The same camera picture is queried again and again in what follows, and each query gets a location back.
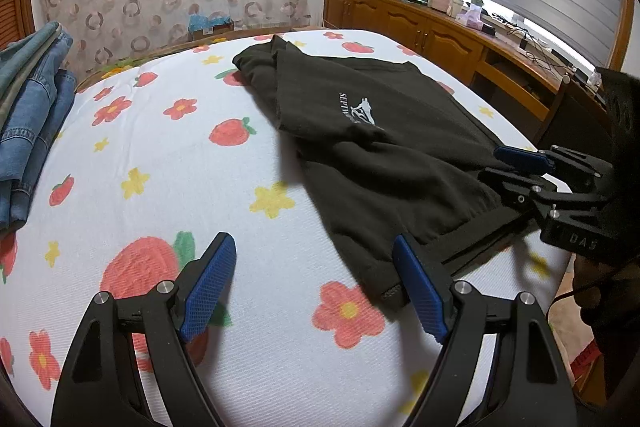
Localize folded blue denim jeans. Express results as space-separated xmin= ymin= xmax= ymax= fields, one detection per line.
xmin=0 ymin=32 xmax=77 ymax=234

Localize cardboard box with blue cloth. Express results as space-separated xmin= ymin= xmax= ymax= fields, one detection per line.
xmin=187 ymin=13 xmax=235 ymax=39

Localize folded beige pants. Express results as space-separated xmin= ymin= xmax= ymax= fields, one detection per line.
xmin=0 ymin=27 xmax=63 ymax=128

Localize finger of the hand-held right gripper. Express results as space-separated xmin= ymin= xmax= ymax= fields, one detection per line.
xmin=477 ymin=168 xmax=561 ymax=218
xmin=494 ymin=145 xmax=614 ymax=190

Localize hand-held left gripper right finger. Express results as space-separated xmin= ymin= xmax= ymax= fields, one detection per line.
xmin=391 ymin=234 xmax=578 ymax=427

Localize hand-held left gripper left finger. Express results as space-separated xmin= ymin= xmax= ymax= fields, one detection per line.
xmin=50 ymin=232 xmax=237 ymax=427

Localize folded teal pants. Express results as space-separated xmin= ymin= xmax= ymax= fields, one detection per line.
xmin=0 ymin=23 xmax=62 ymax=100

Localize black pants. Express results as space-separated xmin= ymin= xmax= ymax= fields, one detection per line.
xmin=232 ymin=35 xmax=526 ymax=311

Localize wooden cabinet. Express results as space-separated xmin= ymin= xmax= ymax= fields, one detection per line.
xmin=322 ymin=0 xmax=609 ymax=148

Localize strawberry flower printed blanket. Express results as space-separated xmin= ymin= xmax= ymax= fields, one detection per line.
xmin=0 ymin=29 xmax=574 ymax=427

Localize wooden slatted door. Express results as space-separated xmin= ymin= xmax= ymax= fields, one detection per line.
xmin=0 ymin=0 xmax=35 ymax=54

